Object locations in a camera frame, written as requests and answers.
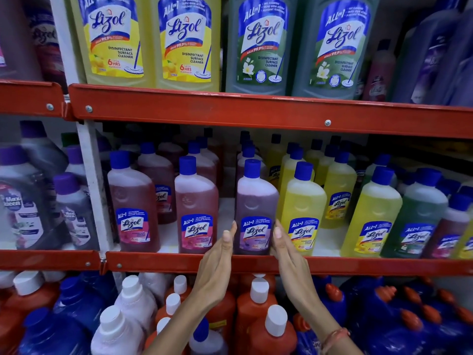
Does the person's left hand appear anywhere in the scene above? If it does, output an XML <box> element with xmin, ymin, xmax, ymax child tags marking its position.
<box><xmin>191</xmin><ymin>220</ymin><xmax>238</xmax><ymax>312</ymax></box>

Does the person's right hand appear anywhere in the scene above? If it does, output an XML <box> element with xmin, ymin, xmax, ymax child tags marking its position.
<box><xmin>271</xmin><ymin>219</ymin><xmax>326</xmax><ymax>315</ymax></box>

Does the purple cleaner bottle blue cap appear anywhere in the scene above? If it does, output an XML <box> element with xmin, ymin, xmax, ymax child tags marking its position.
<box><xmin>234</xmin><ymin>159</ymin><xmax>280</xmax><ymax>256</ymax></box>
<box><xmin>236</xmin><ymin>146</ymin><xmax>269</xmax><ymax>181</ymax></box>

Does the person's right forearm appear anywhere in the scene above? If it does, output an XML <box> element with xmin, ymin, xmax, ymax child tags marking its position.
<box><xmin>304</xmin><ymin>302</ymin><xmax>364</xmax><ymax>355</ymax></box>

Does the person's left forearm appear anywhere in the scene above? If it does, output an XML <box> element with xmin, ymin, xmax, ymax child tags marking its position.
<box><xmin>142</xmin><ymin>297</ymin><xmax>221</xmax><ymax>355</ymax></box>

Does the row of pink cleaner bottles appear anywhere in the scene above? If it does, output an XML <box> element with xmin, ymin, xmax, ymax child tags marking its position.
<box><xmin>97</xmin><ymin>127</ymin><xmax>224</xmax><ymax>255</ymax></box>

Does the group of orange bottles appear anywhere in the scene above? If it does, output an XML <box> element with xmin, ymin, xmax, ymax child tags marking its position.
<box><xmin>143</xmin><ymin>273</ymin><xmax>298</xmax><ymax>355</ymax></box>

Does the long red shelf beam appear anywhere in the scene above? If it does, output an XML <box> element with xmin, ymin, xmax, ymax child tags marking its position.
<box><xmin>68</xmin><ymin>83</ymin><xmax>473</xmax><ymax>140</ymax></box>
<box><xmin>105</xmin><ymin>251</ymin><xmax>473</xmax><ymax>277</ymax></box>

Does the white bottle blue cap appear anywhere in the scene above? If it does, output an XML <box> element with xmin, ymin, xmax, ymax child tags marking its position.
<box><xmin>188</xmin><ymin>317</ymin><xmax>228</xmax><ymax>355</ymax></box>

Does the row of yellow cleaner bottles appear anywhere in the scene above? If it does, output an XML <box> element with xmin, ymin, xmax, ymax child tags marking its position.
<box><xmin>264</xmin><ymin>134</ymin><xmax>404</xmax><ymax>258</ymax></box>

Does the green cleaner bottle blue cap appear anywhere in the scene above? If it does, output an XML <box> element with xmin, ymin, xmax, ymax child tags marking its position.
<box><xmin>361</xmin><ymin>154</ymin><xmax>398</xmax><ymax>190</ymax></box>
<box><xmin>380</xmin><ymin>168</ymin><xmax>449</xmax><ymax>259</ymax></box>

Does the group of blue orange-capped bottles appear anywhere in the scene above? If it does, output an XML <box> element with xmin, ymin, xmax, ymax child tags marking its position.
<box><xmin>293</xmin><ymin>276</ymin><xmax>473</xmax><ymax>355</ymax></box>

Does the grey bottle purple cap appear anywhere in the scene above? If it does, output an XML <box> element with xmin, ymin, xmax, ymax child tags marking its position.
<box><xmin>65</xmin><ymin>145</ymin><xmax>89</xmax><ymax>186</ymax></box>
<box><xmin>19</xmin><ymin>120</ymin><xmax>69</xmax><ymax>181</ymax></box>
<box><xmin>0</xmin><ymin>145</ymin><xmax>53</xmax><ymax>250</ymax></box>
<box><xmin>53</xmin><ymin>172</ymin><xmax>100</xmax><ymax>251</ymax></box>

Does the single pink bottle blue cap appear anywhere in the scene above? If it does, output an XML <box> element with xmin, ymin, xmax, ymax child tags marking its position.
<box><xmin>421</xmin><ymin>193</ymin><xmax>473</xmax><ymax>260</ymax></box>

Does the short red shelf beam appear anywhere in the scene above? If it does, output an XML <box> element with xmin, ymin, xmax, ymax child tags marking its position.
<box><xmin>0</xmin><ymin>80</ymin><xmax>67</xmax><ymax>119</ymax></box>
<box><xmin>0</xmin><ymin>249</ymin><xmax>101</xmax><ymax>272</ymax></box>

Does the small pink bottle dark cap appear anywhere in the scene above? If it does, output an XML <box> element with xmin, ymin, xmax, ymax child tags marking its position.
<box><xmin>362</xmin><ymin>39</ymin><xmax>397</xmax><ymax>102</ymax></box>

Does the large green cleaner bottle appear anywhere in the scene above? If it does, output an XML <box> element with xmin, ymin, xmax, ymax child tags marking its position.
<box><xmin>225</xmin><ymin>0</ymin><xmax>300</xmax><ymax>96</ymax></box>
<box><xmin>291</xmin><ymin>0</ymin><xmax>381</xmax><ymax>100</ymax></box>

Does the large orange bottle white cap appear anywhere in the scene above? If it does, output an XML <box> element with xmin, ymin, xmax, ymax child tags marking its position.
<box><xmin>0</xmin><ymin>270</ymin><xmax>60</xmax><ymax>355</ymax></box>

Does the large yellow cleaner bottle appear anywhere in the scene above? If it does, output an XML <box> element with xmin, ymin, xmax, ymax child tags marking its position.
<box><xmin>68</xmin><ymin>0</ymin><xmax>154</xmax><ymax>89</ymax></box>
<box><xmin>150</xmin><ymin>0</ymin><xmax>222</xmax><ymax>92</ymax></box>

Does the large purple cleaner bottle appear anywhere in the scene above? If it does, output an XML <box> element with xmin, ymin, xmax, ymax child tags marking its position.
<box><xmin>392</xmin><ymin>0</ymin><xmax>462</xmax><ymax>105</ymax></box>
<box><xmin>438</xmin><ymin>11</ymin><xmax>473</xmax><ymax>107</ymax></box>

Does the large maroon cleaner bottle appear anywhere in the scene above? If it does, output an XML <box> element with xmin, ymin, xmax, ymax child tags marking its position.
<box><xmin>0</xmin><ymin>0</ymin><xmax>43</xmax><ymax>81</ymax></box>
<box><xmin>22</xmin><ymin>0</ymin><xmax>69</xmax><ymax>91</ymax></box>

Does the orange thread bracelet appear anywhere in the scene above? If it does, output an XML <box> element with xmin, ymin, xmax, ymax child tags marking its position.
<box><xmin>320</xmin><ymin>327</ymin><xmax>351</xmax><ymax>354</ymax></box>

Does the white shelf upright post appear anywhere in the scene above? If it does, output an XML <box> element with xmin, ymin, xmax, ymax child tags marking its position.
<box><xmin>49</xmin><ymin>0</ymin><xmax>115</xmax><ymax>255</ymax></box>

